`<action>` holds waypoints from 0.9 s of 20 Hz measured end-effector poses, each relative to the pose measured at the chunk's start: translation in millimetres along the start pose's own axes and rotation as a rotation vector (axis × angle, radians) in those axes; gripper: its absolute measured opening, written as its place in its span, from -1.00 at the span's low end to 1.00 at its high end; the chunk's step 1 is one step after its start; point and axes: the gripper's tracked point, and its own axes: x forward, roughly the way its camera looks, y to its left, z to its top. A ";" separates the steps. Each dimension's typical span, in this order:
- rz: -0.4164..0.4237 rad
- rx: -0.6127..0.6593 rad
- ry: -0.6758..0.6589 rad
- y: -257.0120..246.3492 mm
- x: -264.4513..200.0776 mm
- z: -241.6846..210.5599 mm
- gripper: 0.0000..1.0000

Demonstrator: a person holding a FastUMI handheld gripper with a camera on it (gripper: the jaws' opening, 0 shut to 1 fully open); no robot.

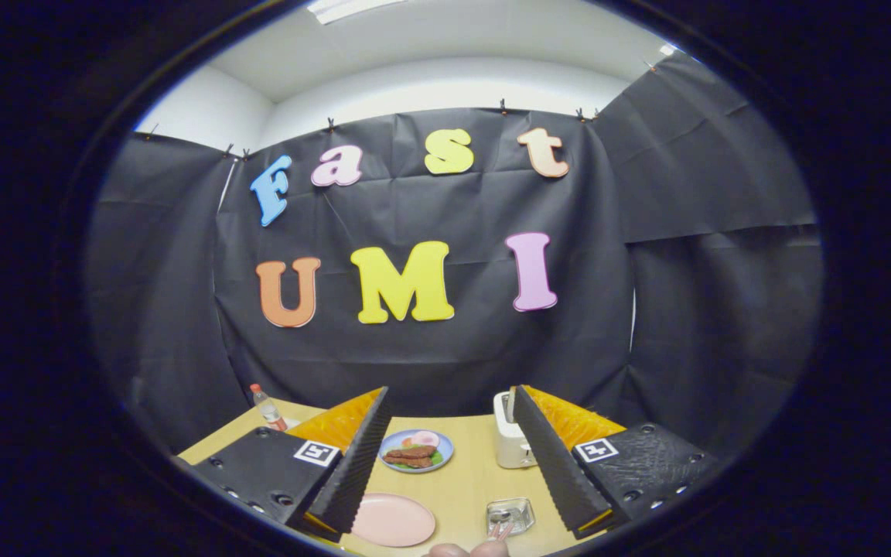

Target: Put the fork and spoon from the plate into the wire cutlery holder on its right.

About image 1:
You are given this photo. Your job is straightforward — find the blue plate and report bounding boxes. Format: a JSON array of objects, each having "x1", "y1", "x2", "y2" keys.
[{"x1": 378, "y1": 429, "x2": 455, "y2": 474}]

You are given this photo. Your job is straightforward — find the clear water bottle red label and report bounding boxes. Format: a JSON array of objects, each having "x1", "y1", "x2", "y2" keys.
[{"x1": 251, "y1": 384, "x2": 288, "y2": 432}]

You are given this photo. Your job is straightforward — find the white toaster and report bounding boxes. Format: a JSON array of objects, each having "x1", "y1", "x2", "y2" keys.
[{"x1": 493, "y1": 391, "x2": 537, "y2": 470}]

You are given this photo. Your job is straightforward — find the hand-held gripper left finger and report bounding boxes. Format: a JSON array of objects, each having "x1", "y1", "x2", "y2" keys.
[{"x1": 186, "y1": 387, "x2": 391, "y2": 542}]

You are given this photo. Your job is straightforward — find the pink plate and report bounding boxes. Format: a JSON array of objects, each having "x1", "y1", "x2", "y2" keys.
[{"x1": 350, "y1": 493, "x2": 437, "y2": 548}]

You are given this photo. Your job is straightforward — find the metal wire cutlery rack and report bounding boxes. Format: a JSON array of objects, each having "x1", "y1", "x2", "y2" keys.
[{"x1": 486, "y1": 497, "x2": 537, "y2": 538}]

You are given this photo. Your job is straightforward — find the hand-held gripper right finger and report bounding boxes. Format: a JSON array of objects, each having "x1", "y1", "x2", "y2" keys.
[{"x1": 509, "y1": 384, "x2": 719, "y2": 541}]

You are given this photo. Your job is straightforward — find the ceiling light panel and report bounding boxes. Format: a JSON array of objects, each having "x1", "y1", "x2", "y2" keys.
[{"x1": 306, "y1": 0, "x2": 408, "y2": 26}]

